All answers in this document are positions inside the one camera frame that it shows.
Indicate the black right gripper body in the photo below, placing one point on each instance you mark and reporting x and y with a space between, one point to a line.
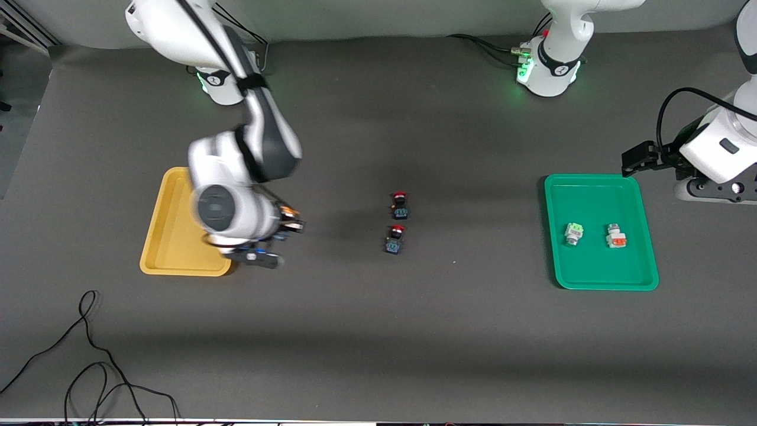
282 223

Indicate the yellow push button switch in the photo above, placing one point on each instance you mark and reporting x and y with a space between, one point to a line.
288 210

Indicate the white switch orange label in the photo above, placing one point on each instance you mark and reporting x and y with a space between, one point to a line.
616 238

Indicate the white switch green label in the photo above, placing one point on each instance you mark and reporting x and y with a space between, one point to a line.
573 232

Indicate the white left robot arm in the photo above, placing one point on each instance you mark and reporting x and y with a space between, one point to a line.
727 148

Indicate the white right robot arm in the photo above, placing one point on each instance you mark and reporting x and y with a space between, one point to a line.
225 177

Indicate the yellow plastic tray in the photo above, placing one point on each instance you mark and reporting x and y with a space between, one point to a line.
171 236

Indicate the green plastic tray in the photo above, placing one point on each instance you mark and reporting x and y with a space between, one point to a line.
597 266

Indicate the dark grey table cover sheet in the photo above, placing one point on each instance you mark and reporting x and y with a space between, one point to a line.
378 331

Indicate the red push button switch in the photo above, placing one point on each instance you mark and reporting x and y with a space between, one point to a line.
394 244
401 210

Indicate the aluminium frame rail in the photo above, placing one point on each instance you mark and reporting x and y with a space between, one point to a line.
23 26

